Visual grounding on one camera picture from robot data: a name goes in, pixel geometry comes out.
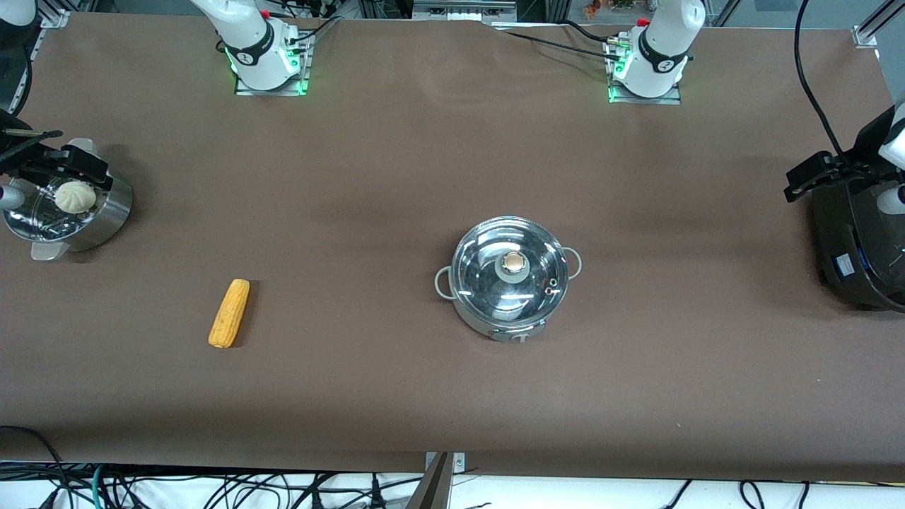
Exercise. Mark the glass pot lid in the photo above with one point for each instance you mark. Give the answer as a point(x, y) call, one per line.
point(488, 276)

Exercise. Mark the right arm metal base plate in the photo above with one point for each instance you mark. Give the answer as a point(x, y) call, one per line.
point(244, 89)

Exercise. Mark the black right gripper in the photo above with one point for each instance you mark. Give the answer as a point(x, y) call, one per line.
point(34, 163)

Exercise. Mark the white steamed bun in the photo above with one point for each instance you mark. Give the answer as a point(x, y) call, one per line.
point(74, 198)

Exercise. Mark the steel steamer basket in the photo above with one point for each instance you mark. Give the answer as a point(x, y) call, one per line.
point(106, 212)

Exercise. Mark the stainless steel pot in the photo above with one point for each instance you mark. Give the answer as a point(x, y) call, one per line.
point(509, 330)

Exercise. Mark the aluminium frame profile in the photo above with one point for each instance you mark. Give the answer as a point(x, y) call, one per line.
point(880, 21)

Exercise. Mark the brown table cover sheet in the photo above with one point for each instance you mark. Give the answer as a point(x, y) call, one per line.
point(424, 177)

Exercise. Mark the grey metal box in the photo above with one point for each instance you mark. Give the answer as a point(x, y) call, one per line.
point(463, 8)

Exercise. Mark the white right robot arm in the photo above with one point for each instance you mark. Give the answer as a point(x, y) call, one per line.
point(258, 49)

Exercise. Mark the metal corner bracket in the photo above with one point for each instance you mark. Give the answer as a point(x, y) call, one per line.
point(55, 19)

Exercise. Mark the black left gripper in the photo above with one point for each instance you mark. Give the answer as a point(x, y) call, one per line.
point(860, 153)

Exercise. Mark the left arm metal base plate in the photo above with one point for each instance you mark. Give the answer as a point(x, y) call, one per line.
point(672, 100)

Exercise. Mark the yellow corn cob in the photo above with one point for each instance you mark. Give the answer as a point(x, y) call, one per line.
point(229, 314)

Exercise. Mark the metal table edge bracket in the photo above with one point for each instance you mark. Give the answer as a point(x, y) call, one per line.
point(456, 461)

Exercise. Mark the black round appliance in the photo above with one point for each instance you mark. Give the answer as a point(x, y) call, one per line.
point(859, 261)

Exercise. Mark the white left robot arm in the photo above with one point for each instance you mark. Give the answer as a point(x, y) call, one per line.
point(661, 63)

